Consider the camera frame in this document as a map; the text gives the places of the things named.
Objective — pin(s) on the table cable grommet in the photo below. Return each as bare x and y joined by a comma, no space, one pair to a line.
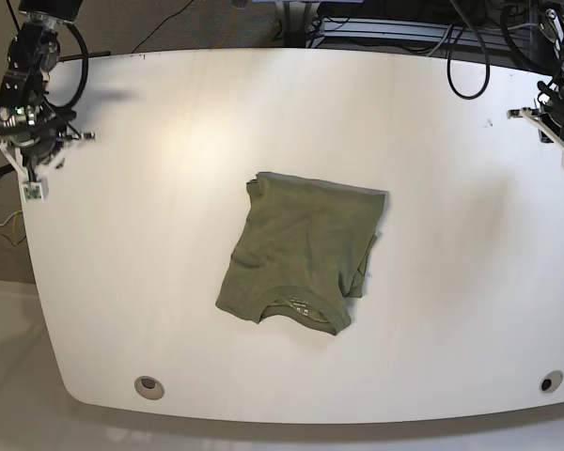
551,382
149,388

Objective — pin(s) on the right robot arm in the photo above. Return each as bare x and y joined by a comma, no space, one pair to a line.
35,134

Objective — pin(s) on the left table cable grommet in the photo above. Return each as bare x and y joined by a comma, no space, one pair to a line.
149,388

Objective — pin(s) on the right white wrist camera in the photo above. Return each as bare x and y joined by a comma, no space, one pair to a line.
34,190

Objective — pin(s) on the olive green T-shirt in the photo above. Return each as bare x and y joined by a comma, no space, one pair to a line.
303,252

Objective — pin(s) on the right table cable grommet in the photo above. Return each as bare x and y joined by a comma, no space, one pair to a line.
551,382

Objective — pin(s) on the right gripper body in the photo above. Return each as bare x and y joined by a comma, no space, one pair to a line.
35,158

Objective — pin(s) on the aluminium frame rail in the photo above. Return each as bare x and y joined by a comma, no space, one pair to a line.
427,39

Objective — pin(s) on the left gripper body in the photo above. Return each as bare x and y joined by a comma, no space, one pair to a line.
545,119

